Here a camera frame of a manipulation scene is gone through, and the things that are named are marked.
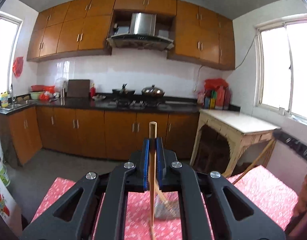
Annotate person's right hand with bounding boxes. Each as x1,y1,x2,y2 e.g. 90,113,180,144
294,169,307,217

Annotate red bag hanging on wall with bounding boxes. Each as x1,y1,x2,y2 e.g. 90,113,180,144
13,57,24,78

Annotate white bucket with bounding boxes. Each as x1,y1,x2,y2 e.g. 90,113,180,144
0,156,11,188

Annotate large red detergent bottle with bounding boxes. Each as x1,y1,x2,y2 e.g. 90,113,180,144
216,85,231,110

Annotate red floral tablecloth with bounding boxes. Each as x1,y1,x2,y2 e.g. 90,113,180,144
31,166,300,240

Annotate large window with white frame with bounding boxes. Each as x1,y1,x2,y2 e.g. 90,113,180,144
254,17,307,128

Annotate narrow window beside sink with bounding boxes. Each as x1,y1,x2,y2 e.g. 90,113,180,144
0,11,23,97

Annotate steel range hood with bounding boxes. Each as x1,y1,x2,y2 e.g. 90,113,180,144
106,12,174,50

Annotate wooden lower kitchen cabinets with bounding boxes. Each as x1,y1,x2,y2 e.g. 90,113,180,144
0,105,201,167

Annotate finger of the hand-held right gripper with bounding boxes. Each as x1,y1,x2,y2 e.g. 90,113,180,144
272,129,292,146

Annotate metal wire chopstick holder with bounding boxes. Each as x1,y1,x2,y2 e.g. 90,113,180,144
153,190,181,219

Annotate beige side table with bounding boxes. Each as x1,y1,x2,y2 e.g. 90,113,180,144
190,109,281,178

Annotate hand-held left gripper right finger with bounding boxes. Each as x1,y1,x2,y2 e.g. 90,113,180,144
156,137,286,240

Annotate wooden upper kitchen cabinets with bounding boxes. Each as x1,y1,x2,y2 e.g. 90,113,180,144
27,0,236,71

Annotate red plastic bag near basins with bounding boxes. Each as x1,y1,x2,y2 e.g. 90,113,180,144
40,86,55,101

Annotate white appliance with floral print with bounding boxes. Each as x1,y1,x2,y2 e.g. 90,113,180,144
0,166,17,224

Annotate gas stove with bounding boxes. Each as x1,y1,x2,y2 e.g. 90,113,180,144
111,100,166,110

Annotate black kitchen countertop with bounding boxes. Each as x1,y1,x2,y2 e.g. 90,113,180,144
0,96,241,115

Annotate dark pot with lid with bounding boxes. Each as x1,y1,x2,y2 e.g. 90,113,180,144
141,85,166,97

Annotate dark brown cutting board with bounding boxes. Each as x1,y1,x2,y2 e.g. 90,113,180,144
67,79,91,98

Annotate black wok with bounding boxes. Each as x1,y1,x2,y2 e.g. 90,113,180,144
112,84,136,95

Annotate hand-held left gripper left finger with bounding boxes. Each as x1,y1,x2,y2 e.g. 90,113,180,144
21,138,150,240

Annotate wall cable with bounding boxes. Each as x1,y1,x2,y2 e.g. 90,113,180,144
194,32,259,93

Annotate wooden kitchen cabinets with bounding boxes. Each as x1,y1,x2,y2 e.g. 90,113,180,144
27,0,236,71
0,105,201,167

